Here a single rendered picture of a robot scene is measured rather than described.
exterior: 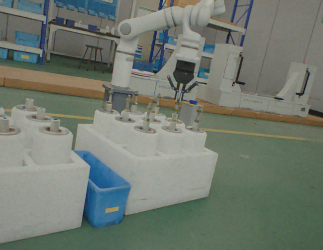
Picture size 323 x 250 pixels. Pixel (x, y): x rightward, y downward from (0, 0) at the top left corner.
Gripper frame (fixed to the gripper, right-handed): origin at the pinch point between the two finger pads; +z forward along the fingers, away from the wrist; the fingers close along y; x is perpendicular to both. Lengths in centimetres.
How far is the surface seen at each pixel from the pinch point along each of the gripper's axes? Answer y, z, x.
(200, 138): -10.2, 11.5, 13.0
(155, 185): 2.5, 26.1, 29.2
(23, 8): 257, -47, -379
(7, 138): 37, 10, 57
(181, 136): -2.9, 10.5, 20.0
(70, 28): 213, -34, -479
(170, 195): -3.4, 30.8, 23.7
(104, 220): 14, 33, 44
